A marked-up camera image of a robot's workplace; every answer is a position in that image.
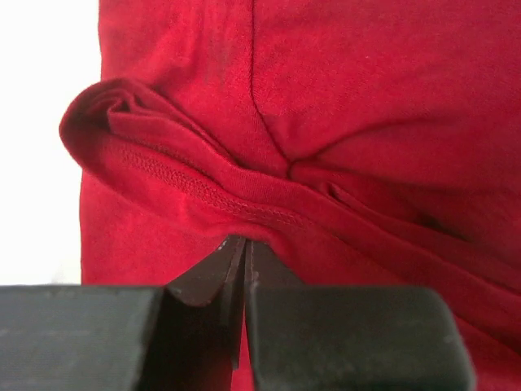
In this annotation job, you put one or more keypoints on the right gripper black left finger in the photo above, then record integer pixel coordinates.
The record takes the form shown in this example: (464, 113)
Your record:
(184, 335)

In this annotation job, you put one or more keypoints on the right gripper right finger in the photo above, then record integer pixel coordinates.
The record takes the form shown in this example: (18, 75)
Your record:
(316, 337)

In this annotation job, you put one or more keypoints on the red t shirt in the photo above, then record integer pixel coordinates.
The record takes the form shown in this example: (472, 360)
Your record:
(368, 142)

